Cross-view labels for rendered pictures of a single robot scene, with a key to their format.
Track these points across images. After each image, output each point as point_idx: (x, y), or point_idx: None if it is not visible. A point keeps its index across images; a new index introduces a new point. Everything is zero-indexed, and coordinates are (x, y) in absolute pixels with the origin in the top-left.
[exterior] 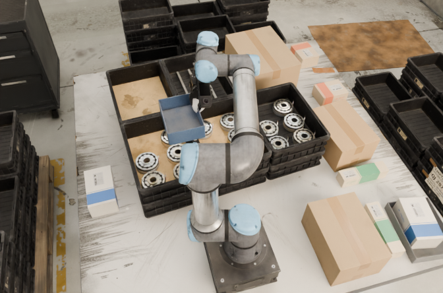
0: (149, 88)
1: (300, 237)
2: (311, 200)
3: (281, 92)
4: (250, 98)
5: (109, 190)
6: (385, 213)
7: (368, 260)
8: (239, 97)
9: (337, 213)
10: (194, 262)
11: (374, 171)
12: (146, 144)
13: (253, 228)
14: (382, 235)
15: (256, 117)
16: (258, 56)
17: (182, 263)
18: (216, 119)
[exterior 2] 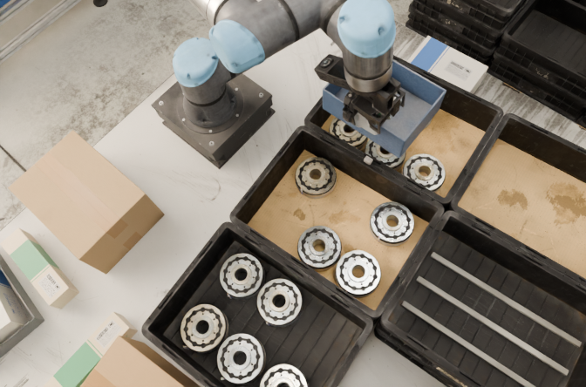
0: (575, 257)
1: (156, 191)
2: (162, 259)
3: None
4: None
5: (428, 66)
6: (40, 311)
7: (39, 162)
8: None
9: (96, 203)
10: (266, 85)
11: (64, 369)
12: (448, 141)
13: (175, 50)
14: (35, 247)
15: None
16: (221, 37)
17: (279, 77)
18: (388, 268)
